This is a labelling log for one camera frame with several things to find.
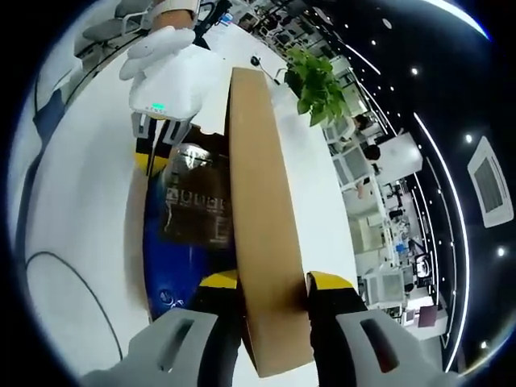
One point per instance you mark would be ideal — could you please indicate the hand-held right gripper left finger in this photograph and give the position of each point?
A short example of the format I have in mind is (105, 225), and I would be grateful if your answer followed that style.
(217, 322)

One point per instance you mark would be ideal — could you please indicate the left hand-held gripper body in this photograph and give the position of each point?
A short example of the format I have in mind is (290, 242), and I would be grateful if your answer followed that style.
(177, 84)

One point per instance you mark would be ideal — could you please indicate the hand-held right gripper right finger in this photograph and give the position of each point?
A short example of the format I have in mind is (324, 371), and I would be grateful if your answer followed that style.
(334, 306)

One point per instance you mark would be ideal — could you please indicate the silver foil packet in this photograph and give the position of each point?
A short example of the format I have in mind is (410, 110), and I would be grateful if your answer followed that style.
(193, 201)

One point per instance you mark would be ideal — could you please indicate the blue tissue pack soft item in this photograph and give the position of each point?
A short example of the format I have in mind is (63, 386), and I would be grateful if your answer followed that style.
(173, 262)

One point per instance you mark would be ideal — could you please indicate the brown cardboard shoe box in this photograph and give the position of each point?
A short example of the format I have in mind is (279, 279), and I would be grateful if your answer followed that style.
(262, 201)

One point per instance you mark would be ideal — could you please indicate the black desk microphone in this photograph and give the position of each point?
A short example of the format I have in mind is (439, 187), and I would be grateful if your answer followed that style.
(255, 61)

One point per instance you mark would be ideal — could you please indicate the white office chair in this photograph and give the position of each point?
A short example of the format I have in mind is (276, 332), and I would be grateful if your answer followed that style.
(101, 32)
(338, 131)
(352, 167)

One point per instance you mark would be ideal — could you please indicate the potted green plant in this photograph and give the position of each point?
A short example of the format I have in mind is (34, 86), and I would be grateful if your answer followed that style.
(318, 80)

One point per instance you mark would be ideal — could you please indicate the white ceiling air conditioner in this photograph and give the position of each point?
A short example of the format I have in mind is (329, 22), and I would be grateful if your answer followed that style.
(489, 181)

